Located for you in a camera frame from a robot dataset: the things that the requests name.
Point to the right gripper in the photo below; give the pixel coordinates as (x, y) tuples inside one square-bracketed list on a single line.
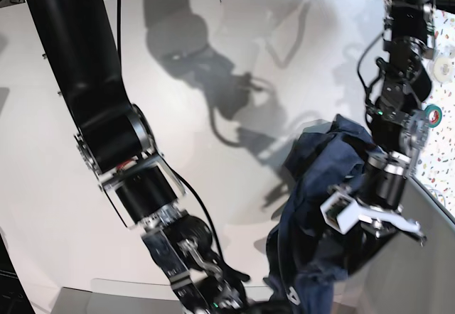
[(201, 281)]

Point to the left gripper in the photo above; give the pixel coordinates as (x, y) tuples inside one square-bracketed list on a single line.
[(380, 195)]

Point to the dark blue t-shirt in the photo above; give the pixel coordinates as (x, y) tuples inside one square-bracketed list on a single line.
[(306, 258)]

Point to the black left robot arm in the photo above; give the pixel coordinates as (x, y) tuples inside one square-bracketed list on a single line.
[(395, 117)]

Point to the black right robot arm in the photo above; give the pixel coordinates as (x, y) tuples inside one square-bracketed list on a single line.
[(116, 141)]

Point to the grey chair right side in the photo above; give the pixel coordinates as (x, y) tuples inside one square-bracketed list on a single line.
[(405, 277)]

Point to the terrazzo patterned table cover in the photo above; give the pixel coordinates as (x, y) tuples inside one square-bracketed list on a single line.
[(435, 167)]

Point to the grey chair bottom edge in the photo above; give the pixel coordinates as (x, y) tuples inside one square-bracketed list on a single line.
[(108, 296)]

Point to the green tape roll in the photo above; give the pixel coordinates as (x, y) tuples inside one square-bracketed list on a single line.
[(434, 115)]

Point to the clear tape dispenser roll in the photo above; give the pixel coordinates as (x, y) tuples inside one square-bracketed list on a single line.
[(441, 68)]

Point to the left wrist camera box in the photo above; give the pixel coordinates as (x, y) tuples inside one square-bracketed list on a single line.
[(340, 212)]

